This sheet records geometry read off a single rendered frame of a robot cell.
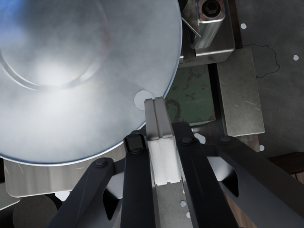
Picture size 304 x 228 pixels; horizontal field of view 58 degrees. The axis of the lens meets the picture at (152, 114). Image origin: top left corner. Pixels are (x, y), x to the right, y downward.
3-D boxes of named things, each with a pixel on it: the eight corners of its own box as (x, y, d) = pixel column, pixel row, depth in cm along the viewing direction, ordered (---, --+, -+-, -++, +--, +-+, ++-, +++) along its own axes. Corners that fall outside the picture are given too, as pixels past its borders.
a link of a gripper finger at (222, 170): (180, 163, 13) (242, 153, 13) (168, 122, 18) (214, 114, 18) (184, 189, 14) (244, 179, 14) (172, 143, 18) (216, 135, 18)
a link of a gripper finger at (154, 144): (168, 184, 15) (155, 187, 15) (159, 132, 22) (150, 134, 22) (160, 137, 14) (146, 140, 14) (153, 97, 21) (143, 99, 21)
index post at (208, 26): (211, 47, 38) (228, 16, 29) (189, 49, 38) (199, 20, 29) (208, 27, 38) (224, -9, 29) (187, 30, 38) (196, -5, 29)
